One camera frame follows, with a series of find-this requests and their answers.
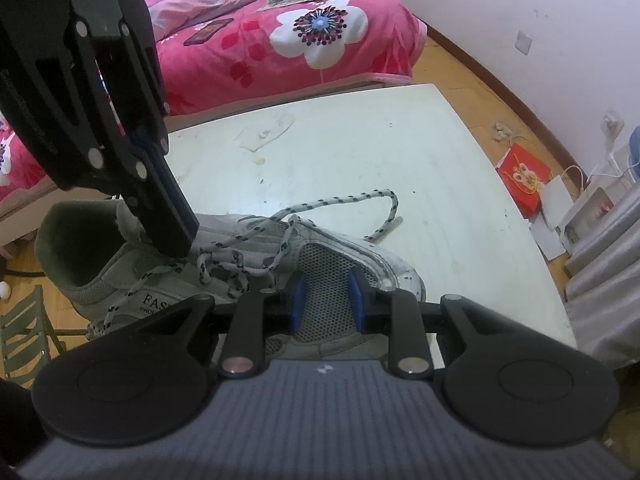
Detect white black speckled shoelace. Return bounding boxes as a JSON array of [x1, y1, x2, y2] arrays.
[[73, 190, 411, 336]]

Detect white mint sneaker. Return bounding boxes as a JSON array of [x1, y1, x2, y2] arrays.
[[35, 200, 426, 360]]

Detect black phone on bed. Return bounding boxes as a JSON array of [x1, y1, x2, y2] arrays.
[[183, 18, 233, 47]]

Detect green folding stool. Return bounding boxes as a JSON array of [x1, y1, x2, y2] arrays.
[[1, 285, 66, 388]]

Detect red gift box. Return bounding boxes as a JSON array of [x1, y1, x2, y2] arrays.
[[496, 143, 551, 219]]

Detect white paper bag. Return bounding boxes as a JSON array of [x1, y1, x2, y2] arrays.
[[539, 165, 585, 230]]

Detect grey curtain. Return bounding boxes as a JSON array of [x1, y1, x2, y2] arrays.
[[565, 186, 639, 370]]

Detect white water dispenser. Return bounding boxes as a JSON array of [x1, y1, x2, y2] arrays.
[[558, 176, 632, 255]]

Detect blue water bottle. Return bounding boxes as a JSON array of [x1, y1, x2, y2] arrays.
[[628, 127, 640, 182]]

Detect white wall socket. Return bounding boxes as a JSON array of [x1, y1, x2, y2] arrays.
[[601, 110, 625, 142]]

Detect white wall switch plate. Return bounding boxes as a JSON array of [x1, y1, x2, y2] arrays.
[[514, 30, 533, 55]]

